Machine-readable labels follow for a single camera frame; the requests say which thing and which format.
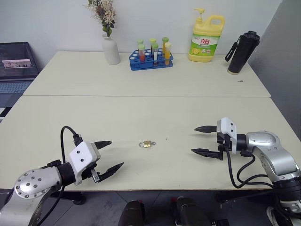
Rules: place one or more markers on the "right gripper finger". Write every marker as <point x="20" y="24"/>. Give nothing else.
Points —
<point x="207" y="153"/>
<point x="207" y="129"/>

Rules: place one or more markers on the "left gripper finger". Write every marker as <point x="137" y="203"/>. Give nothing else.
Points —
<point x="110" y="171"/>
<point x="103" y="143"/>

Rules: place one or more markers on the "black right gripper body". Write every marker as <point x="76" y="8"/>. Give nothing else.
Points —
<point x="223" y="141"/>

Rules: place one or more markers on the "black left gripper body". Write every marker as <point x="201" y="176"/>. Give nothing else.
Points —
<point x="90" y="173"/>

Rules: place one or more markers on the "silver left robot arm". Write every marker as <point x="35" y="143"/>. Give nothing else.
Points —
<point x="35" y="181"/>

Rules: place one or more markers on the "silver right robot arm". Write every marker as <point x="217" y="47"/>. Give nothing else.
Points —
<point x="270" y="150"/>

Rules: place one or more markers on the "black table leg caster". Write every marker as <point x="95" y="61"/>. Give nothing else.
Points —
<point x="79" y="197"/>

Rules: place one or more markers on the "small brass padlock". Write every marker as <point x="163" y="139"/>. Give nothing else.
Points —
<point x="147" y="143"/>

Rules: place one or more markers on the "dark rounded shape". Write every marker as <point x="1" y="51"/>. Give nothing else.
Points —
<point x="190" y="212"/>
<point x="132" y="213"/>

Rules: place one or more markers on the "blue test tube rack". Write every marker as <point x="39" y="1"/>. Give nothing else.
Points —
<point x="150" y="64"/>

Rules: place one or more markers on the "yellow-capped tube with orange liquid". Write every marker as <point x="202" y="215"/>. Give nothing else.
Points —
<point x="167" y="53"/>

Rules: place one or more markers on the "yellow detergent pump bottle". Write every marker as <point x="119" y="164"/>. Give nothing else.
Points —
<point x="204" y="42"/>

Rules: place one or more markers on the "green-capped tube with white label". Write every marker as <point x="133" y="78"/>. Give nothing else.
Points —
<point x="155" y="54"/>

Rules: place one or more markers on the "white ceramic vase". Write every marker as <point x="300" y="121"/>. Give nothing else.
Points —
<point x="111" y="51"/>

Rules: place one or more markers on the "green-capped tube with red liquid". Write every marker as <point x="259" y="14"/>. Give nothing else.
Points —
<point x="142" y="54"/>

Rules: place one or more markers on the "green-capped tube with orange liquid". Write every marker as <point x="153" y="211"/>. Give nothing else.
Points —
<point x="165" y="41"/>

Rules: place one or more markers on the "green-capped tube with dark liquid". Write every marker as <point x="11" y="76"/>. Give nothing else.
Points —
<point x="152" y="41"/>

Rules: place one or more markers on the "green-capped test tube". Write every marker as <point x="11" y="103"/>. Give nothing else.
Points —
<point x="140" y="41"/>

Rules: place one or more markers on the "grey laptop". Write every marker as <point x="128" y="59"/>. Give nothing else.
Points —
<point x="16" y="61"/>

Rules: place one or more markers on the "dried flower bouquet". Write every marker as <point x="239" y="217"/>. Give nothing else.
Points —
<point x="104" y="14"/>

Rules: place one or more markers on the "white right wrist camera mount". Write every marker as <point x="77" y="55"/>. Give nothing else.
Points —
<point x="227" y="124"/>

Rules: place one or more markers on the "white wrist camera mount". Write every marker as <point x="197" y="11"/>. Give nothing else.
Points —
<point x="81" y="153"/>
<point x="227" y="124"/>

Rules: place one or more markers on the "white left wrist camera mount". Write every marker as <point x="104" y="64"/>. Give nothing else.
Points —
<point x="81" y="153"/>

